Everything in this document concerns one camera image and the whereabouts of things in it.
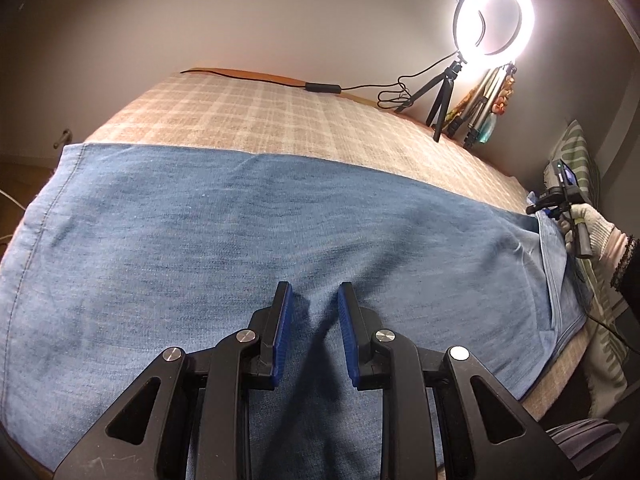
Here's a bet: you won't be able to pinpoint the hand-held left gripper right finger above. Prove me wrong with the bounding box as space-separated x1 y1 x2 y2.
337 281 571 480

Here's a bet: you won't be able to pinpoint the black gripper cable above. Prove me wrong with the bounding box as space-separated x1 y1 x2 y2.
572 267 640 353

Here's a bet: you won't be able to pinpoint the orange patterned bed sheet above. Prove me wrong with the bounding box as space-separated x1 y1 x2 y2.
181 66 436 126

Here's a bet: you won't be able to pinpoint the beige checked blanket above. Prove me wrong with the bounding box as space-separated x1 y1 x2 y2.
0 71 592 476

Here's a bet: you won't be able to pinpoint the yellow scarf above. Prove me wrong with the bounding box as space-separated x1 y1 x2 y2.
442 87 473 127

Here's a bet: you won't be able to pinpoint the blue denim pants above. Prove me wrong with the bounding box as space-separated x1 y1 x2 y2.
0 142 587 480

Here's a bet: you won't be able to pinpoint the green striped white towel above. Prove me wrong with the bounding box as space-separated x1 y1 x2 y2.
544 119 632 418

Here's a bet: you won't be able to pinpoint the orange knotted scarf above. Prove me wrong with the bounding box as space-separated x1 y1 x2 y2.
492 67 517 117

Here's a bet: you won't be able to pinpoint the person's right hand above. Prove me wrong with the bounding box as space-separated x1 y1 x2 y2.
556 203 628 271

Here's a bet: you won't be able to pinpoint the grey folded metal frame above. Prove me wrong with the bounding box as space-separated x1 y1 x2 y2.
450 62 517 150

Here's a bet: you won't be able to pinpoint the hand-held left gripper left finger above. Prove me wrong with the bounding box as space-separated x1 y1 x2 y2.
52 281 293 480

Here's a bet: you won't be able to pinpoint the black ring light cable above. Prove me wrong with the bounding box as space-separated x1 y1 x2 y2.
182 52 461 111

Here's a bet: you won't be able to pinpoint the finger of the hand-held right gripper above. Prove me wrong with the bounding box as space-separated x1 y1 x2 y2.
525 195 555 217

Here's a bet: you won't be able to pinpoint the person's right forearm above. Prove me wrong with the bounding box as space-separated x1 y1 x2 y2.
607 234 640 307

